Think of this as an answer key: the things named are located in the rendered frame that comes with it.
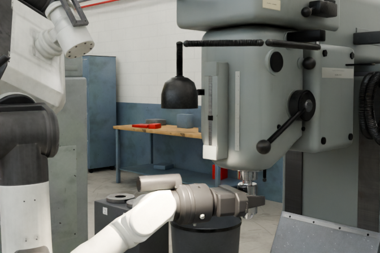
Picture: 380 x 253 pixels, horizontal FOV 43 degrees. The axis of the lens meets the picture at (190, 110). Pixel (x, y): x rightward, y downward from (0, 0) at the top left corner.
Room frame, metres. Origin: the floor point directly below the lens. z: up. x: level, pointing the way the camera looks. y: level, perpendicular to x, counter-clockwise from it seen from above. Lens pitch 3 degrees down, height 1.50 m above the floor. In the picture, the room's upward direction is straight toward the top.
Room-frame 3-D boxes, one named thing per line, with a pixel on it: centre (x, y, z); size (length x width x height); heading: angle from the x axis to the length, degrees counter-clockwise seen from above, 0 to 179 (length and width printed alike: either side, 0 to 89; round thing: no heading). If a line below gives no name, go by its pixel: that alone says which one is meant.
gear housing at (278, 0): (1.15, -0.17, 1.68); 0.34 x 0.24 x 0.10; 134
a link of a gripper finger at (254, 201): (1.09, -0.15, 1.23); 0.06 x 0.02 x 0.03; 113
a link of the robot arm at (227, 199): (1.09, -0.05, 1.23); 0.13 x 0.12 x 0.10; 23
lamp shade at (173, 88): (0.93, 0.02, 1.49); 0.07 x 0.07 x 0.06
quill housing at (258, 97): (1.13, -0.14, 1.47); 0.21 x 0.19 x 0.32; 44
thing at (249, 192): (1.12, -0.14, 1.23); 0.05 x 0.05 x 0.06
